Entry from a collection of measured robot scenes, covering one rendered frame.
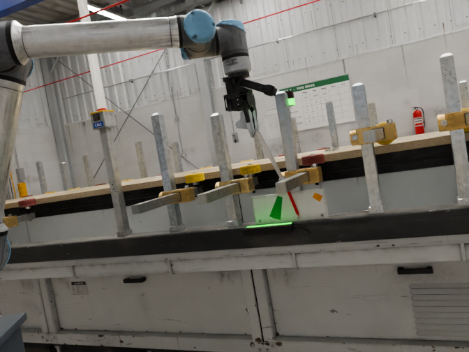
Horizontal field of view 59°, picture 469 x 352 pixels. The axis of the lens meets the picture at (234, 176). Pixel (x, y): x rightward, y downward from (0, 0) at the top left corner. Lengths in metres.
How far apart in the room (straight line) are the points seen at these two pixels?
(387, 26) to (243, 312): 7.40
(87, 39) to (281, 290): 1.20
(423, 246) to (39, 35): 1.26
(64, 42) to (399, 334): 1.50
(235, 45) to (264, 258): 0.74
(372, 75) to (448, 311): 7.14
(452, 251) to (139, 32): 1.11
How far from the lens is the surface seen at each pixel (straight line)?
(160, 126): 1.63
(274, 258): 1.53
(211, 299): 1.97
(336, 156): 1.57
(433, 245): 1.43
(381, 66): 8.59
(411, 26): 8.69
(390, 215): 1.36
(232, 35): 1.40
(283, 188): 1.16
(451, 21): 8.75
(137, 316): 2.24
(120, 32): 1.25
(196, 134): 9.59
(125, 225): 1.80
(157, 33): 1.24
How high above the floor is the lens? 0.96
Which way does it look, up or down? 3 degrees down
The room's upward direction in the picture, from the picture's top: 10 degrees counter-clockwise
